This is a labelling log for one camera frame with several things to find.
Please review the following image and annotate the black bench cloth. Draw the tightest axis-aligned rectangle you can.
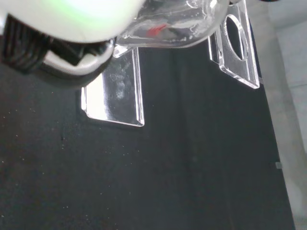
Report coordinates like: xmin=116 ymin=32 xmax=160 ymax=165
xmin=0 ymin=35 xmax=296 ymax=230

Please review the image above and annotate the clear acrylic funnel stand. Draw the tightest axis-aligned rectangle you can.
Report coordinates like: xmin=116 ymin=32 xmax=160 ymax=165
xmin=80 ymin=0 xmax=261 ymax=127

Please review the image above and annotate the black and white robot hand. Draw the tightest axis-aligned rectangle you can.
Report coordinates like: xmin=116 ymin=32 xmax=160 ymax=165
xmin=0 ymin=0 xmax=144 ymax=89

